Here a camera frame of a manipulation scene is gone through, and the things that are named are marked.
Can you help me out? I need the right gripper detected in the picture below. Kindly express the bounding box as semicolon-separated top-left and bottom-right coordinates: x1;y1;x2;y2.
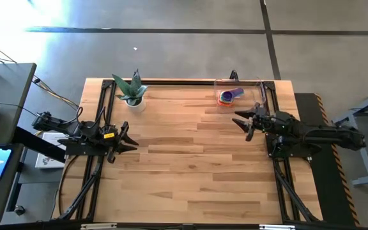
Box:
231;102;270;142

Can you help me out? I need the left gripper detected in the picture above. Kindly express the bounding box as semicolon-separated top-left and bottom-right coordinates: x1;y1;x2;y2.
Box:
99;121;139;164

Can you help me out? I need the orange measuring cup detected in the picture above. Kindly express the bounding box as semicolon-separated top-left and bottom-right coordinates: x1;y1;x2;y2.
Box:
217;95;236;108

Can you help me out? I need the green measuring cup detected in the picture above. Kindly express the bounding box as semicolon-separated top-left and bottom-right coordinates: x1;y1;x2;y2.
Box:
218;89;244;102

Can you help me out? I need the clear plastic basket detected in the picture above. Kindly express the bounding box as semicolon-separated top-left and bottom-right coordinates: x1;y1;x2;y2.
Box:
213;76;273;115

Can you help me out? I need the white plant pot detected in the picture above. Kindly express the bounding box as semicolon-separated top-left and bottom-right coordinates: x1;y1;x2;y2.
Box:
125;95;147;113

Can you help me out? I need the green snake plant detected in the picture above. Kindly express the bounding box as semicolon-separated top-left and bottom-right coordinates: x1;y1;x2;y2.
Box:
111;69;149;107

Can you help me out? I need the white paper sheet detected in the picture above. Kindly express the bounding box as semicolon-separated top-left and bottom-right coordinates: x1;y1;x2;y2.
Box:
34;132;66;169

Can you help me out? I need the black mat with hazard stripes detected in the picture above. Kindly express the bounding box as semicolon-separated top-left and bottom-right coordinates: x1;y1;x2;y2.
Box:
294;92;361;228

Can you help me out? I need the grey desk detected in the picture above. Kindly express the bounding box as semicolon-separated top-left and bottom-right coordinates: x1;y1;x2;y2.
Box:
0;63;38;147

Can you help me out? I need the black aluminium table frame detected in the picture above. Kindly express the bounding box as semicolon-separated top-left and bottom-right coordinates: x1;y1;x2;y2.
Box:
52;78;324;230

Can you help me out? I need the silver metal bracket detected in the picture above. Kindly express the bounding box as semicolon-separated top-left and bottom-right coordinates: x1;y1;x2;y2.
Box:
80;223;118;230
259;224;296;230

